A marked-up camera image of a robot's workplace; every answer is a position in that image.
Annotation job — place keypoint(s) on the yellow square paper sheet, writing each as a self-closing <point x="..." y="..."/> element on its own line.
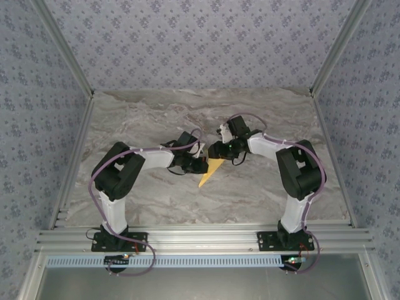
<point x="212" y="168"/>

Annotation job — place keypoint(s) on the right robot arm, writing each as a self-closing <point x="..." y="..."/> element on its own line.
<point x="300" y="168"/>

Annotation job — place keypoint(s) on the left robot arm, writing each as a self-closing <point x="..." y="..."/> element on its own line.
<point x="118" y="172"/>

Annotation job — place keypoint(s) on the grey metal panel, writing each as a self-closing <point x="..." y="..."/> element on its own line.
<point x="200" y="284"/>

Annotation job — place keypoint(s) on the black adapter board with LED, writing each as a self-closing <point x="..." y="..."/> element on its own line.
<point x="292" y="260"/>
<point x="117" y="260"/>

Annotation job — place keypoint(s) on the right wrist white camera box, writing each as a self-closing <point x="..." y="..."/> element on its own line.
<point x="225" y="132"/>

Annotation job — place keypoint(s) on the aluminium mounting rail beam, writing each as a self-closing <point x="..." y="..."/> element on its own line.
<point x="203" y="237"/>

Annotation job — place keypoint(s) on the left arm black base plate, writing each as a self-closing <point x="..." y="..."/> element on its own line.
<point x="140" y="242"/>

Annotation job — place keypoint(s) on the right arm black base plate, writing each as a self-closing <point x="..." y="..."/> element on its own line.
<point x="265" y="240"/>

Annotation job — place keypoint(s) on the aluminium frame post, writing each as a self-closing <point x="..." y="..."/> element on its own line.
<point x="66" y="47"/>
<point x="337" y="47"/>

